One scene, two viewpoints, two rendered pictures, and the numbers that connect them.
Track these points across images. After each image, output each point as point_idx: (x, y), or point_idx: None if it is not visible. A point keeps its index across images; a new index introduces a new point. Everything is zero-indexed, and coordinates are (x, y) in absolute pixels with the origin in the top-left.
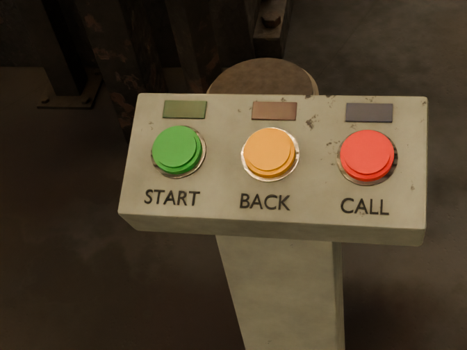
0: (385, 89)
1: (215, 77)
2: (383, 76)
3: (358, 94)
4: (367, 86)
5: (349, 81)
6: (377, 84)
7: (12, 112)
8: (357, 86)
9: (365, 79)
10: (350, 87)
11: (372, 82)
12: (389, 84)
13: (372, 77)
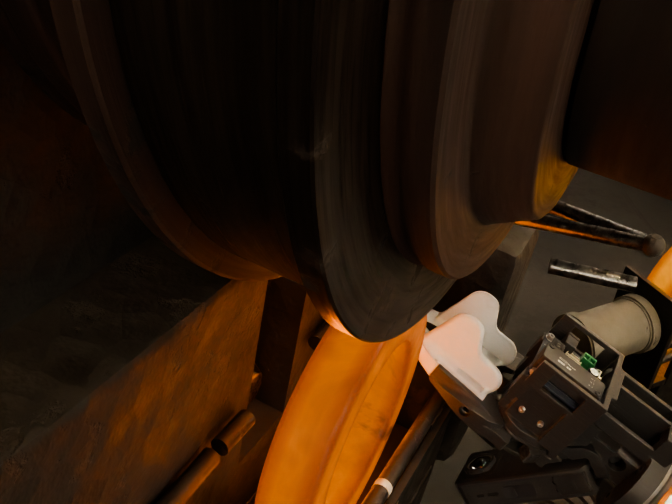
0: (456, 478)
1: None
2: (433, 469)
3: (454, 501)
4: (444, 488)
5: (429, 498)
6: (444, 479)
7: None
8: (440, 496)
9: (432, 485)
10: (439, 501)
11: (440, 482)
12: (449, 471)
13: (432, 478)
